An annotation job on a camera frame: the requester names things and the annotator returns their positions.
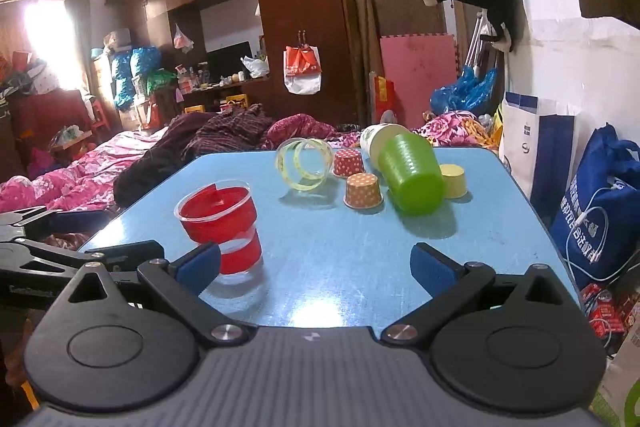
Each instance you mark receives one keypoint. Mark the yellow crate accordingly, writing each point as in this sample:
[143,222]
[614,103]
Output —
[237,99]

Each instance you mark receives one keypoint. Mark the clear cup with red insert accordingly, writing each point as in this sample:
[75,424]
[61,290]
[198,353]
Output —
[220,217]

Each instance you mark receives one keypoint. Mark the blue tote bag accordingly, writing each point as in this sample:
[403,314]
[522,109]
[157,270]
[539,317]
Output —
[617,167]

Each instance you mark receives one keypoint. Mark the white plastic bag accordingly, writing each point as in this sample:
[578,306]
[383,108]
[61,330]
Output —
[256,67]

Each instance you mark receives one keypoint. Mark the stack of blue bags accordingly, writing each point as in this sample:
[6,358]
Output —
[132,74]

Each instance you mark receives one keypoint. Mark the red and yellow bag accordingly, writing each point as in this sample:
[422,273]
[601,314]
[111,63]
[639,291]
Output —
[384,94]

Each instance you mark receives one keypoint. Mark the orange polka dot paper cup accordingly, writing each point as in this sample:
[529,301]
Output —
[363,192]

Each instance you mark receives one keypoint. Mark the wooden planks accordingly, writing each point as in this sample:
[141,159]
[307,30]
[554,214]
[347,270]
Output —
[357,32]

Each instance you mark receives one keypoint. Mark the pink floral blanket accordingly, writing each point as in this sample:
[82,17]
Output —
[90,162]

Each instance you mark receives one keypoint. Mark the green plastic cup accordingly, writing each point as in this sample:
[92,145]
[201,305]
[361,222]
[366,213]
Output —
[412,177]

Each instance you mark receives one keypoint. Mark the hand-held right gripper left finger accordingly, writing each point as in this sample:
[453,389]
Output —
[200,264]

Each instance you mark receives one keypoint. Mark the pink foam mat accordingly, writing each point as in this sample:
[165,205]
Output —
[415,77]

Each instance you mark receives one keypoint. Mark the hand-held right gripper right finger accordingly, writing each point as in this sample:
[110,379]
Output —
[432,264]

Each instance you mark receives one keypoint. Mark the clear yellow plastic cup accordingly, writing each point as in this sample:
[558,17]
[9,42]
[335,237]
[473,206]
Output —
[300,164]

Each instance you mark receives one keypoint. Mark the blue plastic bag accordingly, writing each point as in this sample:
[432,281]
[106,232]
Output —
[460,94]

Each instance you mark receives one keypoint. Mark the yellow paper cup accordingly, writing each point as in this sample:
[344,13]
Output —
[455,182]

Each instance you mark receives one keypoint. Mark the pink plastic stool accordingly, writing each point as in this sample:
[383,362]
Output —
[100,117]

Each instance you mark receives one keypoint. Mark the orange and white shopping bag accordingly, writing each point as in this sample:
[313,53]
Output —
[302,74]

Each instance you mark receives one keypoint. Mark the white printed bag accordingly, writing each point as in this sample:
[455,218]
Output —
[622,372]

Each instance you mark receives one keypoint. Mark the white and blue paper bag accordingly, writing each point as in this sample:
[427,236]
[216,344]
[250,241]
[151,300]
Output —
[520,142]

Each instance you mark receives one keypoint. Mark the red box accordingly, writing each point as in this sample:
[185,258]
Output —
[602,307]

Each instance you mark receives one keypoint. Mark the dark red armchair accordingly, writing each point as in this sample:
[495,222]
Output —
[47,112]

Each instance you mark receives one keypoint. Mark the white paper cup green print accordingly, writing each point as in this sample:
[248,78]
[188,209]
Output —
[375,142]

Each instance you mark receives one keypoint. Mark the red polka dot paper cup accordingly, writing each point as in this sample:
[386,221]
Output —
[347,164]

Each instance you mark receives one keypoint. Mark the black television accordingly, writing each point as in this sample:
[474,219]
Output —
[227,59]

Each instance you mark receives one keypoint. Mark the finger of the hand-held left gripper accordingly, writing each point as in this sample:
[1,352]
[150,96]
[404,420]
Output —
[60,254]
[75,221]

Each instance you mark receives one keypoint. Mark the metal crutches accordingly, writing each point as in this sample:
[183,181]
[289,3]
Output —
[477,42]

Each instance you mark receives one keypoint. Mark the dark plaid clothing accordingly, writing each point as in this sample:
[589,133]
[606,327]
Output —
[220,127]

